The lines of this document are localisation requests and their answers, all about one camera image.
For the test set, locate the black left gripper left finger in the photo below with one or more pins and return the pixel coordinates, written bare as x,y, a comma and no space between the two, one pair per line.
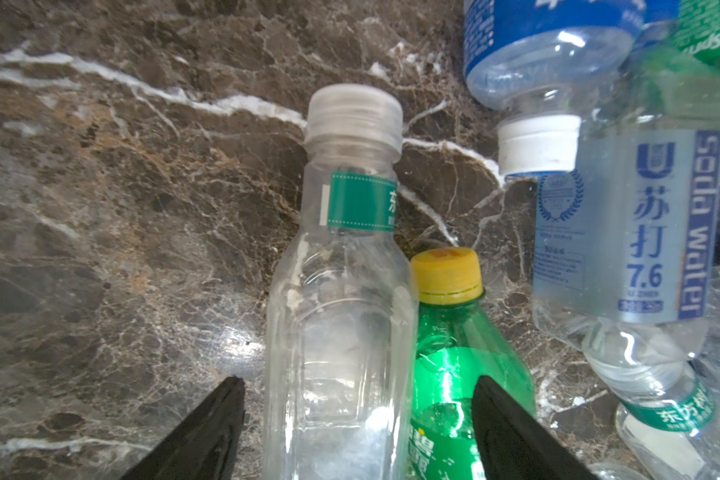
204,444

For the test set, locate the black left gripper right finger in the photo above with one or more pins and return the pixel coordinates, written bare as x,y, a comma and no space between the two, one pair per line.
512,444

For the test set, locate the green soda bottle yellow cap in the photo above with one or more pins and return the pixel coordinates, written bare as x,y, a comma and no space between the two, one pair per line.
457,343

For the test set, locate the clear bottle green neck label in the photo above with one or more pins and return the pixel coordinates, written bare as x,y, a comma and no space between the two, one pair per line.
342,311

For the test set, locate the clear bottle green band label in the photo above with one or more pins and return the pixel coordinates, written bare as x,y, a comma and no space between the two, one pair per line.
676,435

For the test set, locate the soda water bottle blue label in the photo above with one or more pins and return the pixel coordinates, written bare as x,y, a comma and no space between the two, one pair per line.
625,243

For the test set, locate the blue label bottle white cap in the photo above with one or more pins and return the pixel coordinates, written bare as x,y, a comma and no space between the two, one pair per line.
532,59

